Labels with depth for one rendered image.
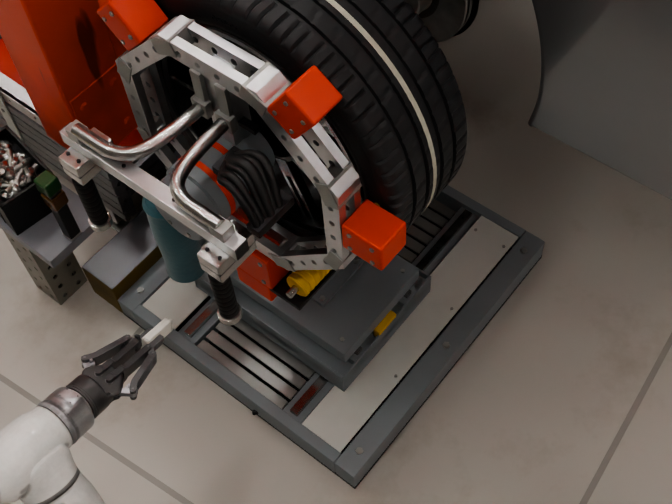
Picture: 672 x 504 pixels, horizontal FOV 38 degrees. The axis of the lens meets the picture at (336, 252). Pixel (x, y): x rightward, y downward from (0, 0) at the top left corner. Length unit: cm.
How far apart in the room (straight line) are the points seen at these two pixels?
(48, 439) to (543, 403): 131
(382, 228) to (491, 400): 93
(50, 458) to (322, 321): 90
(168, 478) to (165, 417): 16
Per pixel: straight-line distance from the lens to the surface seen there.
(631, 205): 289
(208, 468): 248
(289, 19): 163
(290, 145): 163
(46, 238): 235
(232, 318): 177
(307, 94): 154
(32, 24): 204
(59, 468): 169
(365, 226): 170
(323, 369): 240
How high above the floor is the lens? 229
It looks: 57 degrees down
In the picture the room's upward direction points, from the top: 6 degrees counter-clockwise
